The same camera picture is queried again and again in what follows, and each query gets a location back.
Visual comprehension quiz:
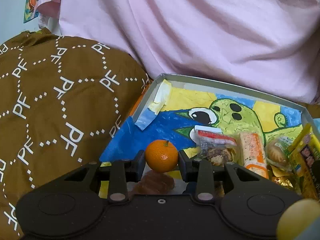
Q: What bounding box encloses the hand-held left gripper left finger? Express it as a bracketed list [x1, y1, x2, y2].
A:
[56, 150, 146, 203]

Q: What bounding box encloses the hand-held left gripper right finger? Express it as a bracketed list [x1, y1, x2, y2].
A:
[178, 150, 275, 203]

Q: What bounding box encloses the mandarin orange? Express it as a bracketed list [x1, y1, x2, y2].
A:
[144, 139, 179, 173]

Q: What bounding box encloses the red walnut snack packet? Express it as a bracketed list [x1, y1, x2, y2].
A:
[194, 125, 239, 167]

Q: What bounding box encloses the orange white cracker packet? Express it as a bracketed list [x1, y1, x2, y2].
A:
[239, 132, 270, 179]

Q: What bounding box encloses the grey shallow box tray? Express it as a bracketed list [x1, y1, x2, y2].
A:
[99, 73, 320, 200]

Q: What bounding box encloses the green label pastry packet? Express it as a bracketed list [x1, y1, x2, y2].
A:
[265, 136, 297, 172]

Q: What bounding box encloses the gold brown snack packet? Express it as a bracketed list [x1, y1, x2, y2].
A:
[269, 165, 313, 200]

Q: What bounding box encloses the yellow snack bar packet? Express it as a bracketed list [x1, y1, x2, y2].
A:
[287, 124, 320, 180]

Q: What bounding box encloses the masking tape strip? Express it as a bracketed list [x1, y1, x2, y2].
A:
[135, 109, 160, 131]
[149, 80, 173, 115]

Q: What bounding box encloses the brown patterned quilt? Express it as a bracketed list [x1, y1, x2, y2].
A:
[0, 27, 153, 240]

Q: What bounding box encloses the pink sheet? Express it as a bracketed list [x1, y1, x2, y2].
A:
[37, 0, 320, 105]

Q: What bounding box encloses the cartoon wall poster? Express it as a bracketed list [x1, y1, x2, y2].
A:
[23, 0, 44, 24]

